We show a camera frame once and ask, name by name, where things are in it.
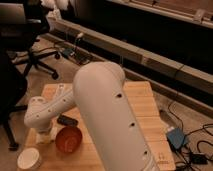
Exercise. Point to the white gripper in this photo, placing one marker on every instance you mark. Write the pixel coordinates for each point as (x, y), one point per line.
(51, 130)

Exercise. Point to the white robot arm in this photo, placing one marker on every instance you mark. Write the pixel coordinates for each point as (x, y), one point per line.
(97, 92)

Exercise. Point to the black rectangular device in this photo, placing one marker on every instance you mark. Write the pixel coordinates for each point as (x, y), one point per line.
(67, 121)

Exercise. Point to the white paper cup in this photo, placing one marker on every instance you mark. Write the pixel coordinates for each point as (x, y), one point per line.
(29, 159)

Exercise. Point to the white plastic bottle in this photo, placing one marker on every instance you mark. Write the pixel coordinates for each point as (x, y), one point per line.
(59, 90)

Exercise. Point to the dark chair at left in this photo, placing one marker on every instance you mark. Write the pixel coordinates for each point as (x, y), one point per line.
(13, 86)

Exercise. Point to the power strip on floor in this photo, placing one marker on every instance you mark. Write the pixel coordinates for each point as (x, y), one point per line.
(71, 54)

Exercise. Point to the black office chair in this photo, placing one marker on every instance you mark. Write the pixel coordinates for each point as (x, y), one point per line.
(21, 22)

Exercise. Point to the blue box on floor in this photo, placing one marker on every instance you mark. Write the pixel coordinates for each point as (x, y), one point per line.
(177, 138)

